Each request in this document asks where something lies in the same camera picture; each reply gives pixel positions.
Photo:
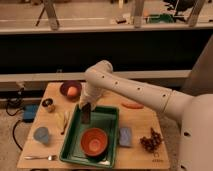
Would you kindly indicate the blue box on floor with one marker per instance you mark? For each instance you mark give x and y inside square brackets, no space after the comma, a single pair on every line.
[29,113]

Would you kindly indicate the blue plastic cup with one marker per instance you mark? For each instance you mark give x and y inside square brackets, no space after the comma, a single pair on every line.
[42,135]

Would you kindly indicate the banana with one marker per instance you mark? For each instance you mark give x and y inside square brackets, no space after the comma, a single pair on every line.
[62,120]

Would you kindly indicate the small dark-rimmed cup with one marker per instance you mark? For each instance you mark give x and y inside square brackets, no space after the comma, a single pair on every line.
[48,105]

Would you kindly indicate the metal fork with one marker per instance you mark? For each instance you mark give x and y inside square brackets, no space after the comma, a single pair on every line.
[50,157]

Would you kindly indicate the blue sponge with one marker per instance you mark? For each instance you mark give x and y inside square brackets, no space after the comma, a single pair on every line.
[125,137]

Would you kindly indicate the dark eraser block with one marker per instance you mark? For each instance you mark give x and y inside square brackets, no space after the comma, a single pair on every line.
[86,113]

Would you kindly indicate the orange bowl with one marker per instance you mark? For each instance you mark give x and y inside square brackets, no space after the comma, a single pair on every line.
[94,142]

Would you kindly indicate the green plastic tray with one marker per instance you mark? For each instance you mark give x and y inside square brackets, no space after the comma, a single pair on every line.
[103,117]

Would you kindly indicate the bunch of dark grapes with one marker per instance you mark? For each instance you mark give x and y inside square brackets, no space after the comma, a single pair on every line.
[151,144]

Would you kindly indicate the orange peach fruit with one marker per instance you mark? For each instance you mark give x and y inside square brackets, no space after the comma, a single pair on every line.
[72,92]

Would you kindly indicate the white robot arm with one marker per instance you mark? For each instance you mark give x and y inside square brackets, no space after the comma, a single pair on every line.
[194,113]

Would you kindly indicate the purple plate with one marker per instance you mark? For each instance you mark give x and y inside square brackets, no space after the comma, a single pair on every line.
[70,83]

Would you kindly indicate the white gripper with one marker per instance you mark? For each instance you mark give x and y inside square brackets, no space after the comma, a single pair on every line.
[90,94]

